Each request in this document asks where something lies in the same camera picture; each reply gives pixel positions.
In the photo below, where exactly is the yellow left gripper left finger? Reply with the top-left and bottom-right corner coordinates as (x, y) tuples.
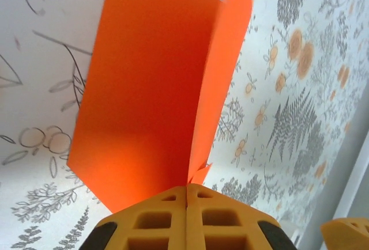
(83, 185), (188, 250)

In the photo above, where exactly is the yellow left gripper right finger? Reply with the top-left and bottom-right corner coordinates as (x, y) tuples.
(186, 183), (298, 250)

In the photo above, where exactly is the orange square paper sheet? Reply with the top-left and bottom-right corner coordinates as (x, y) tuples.
(67, 0), (254, 215)

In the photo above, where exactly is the floral patterned tablecloth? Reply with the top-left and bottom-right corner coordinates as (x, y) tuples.
(0, 0), (369, 250)

